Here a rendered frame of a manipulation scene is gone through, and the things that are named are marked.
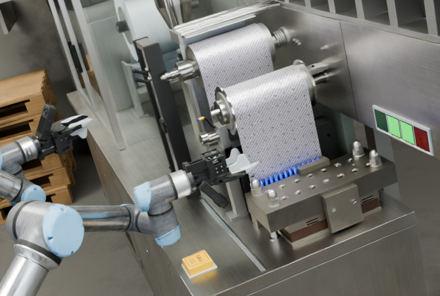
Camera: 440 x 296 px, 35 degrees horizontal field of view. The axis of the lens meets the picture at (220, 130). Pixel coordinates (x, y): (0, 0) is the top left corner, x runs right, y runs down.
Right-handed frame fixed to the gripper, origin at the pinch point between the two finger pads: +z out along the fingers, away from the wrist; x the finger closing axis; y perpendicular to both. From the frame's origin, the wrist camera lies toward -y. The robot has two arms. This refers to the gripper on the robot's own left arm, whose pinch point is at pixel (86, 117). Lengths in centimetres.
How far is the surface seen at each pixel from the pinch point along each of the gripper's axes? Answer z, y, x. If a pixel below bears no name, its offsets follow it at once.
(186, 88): 46.6, 10.5, -10.8
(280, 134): 32, 0, 62
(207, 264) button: -4, 23, 69
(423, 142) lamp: 40, -9, 108
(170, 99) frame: 20.1, -4.9, 23.4
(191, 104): 46, 17, -9
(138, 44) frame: 19.7, -21.6, 10.5
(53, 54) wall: 106, 82, -310
